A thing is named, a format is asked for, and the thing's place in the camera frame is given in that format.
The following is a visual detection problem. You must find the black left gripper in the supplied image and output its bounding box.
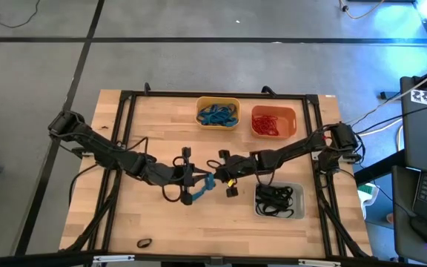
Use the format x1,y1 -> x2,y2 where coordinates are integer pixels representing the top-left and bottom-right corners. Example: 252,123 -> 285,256
146,146 -> 214,206

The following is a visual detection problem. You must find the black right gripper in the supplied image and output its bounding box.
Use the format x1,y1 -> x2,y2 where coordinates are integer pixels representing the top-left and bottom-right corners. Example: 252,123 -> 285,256
213,149 -> 259,199

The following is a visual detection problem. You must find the yellow plastic basket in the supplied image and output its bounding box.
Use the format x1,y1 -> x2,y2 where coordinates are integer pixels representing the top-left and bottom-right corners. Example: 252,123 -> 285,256
194,96 -> 242,131

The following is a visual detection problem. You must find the white plastic basket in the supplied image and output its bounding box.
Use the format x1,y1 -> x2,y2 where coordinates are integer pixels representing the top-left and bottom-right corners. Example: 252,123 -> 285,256
254,181 -> 306,220

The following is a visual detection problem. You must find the orange plastic basket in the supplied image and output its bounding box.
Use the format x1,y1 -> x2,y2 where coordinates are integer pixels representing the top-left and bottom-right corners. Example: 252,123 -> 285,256
250,105 -> 297,139

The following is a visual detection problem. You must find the black power adapter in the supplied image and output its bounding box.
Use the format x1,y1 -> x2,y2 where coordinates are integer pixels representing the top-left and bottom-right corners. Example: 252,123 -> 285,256
379,90 -> 400,101

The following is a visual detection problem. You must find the black crossbar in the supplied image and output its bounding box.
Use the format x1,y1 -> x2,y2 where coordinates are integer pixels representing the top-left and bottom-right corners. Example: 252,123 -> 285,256
0,251 -> 427,267

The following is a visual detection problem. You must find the dark grey desk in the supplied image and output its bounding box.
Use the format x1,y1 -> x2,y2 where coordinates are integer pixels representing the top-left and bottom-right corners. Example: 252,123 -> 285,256
391,76 -> 427,266

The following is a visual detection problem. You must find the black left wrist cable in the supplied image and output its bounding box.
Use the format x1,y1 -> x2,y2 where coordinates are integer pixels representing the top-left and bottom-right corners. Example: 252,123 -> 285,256
160,154 -> 188,204

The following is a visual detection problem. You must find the black aluminium table frame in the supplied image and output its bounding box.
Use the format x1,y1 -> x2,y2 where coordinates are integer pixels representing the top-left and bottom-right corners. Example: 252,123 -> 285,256
60,82 -> 373,260

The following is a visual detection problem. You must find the silver metal bracket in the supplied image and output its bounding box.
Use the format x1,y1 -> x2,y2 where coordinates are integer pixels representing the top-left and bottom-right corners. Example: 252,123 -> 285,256
297,258 -> 342,267
92,254 -> 136,265

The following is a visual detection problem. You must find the black arm base cable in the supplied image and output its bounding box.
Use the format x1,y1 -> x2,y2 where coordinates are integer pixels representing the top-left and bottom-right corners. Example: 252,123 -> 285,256
67,162 -> 102,208

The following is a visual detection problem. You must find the white cable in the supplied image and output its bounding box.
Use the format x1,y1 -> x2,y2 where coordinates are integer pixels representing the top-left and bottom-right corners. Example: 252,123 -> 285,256
341,61 -> 427,127

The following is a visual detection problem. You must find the beige floor cable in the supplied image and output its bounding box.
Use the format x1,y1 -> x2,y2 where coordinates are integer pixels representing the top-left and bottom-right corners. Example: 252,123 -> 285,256
338,0 -> 386,21

